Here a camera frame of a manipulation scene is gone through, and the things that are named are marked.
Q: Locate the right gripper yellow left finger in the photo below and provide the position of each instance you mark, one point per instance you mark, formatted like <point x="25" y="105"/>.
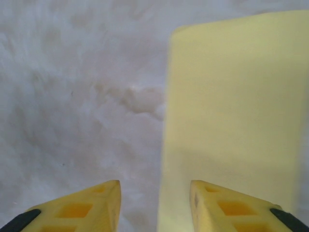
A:
<point x="101" y="207"/>

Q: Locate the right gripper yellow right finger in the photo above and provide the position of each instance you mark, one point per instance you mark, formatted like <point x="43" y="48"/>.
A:
<point x="207" y="212"/>

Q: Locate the yellow paper sheet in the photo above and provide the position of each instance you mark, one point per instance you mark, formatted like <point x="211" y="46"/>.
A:
<point x="229" y="96"/>

